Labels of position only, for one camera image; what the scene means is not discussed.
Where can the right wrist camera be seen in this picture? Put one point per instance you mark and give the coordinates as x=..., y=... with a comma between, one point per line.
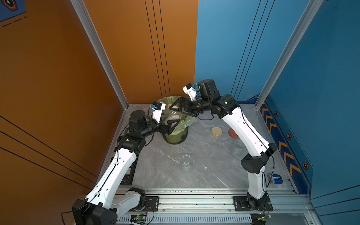
x=190, y=91

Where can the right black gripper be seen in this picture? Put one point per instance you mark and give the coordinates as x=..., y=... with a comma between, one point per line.
x=182, y=107

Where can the left green circuit board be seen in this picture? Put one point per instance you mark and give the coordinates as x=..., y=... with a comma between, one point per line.
x=139, y=219

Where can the aluminium corner post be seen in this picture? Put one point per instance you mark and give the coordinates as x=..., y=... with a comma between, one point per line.
x=89, y=27
x=305, y=20

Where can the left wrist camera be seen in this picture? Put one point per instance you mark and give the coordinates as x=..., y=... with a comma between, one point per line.
x=158, y=108

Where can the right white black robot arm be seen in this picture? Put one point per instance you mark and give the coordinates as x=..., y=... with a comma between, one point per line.
x=259, y=150

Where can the yellow-green plastic bin liner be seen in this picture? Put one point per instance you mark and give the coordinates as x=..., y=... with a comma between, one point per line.
x=170, y=100

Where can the right aluminium corner post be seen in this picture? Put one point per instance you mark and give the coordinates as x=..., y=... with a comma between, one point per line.
x=305, y=20

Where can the green circuit board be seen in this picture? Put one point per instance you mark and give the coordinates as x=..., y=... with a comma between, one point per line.
x=264, y=218
x=139, y=219

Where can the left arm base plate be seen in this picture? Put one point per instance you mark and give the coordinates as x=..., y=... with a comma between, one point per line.
x=151, y=201

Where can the blue silver can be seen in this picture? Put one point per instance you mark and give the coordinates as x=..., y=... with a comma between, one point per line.
x=275, y=179

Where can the aluminium front rail frame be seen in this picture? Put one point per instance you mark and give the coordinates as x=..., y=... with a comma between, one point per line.
x=208, y=207

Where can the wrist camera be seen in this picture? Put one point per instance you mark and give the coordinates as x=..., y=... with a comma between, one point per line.
x=190, y=91
x=158, y=108

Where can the right green circuit board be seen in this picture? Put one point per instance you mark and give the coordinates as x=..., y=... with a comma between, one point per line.
x=264, y=218

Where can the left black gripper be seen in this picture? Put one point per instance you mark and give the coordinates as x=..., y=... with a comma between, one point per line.
x=167, y=130

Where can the red jar lid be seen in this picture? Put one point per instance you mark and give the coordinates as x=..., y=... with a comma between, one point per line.
x=232, y=134

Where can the left aluminium corner post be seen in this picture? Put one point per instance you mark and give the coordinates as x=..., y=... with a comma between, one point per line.
x=89, y=27

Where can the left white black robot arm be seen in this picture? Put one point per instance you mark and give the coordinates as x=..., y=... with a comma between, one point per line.
x=99, y=207

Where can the black white checkerboard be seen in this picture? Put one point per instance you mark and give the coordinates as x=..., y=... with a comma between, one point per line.
x=129, y=175

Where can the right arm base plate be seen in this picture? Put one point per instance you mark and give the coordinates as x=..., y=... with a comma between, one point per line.
x=246, y=204

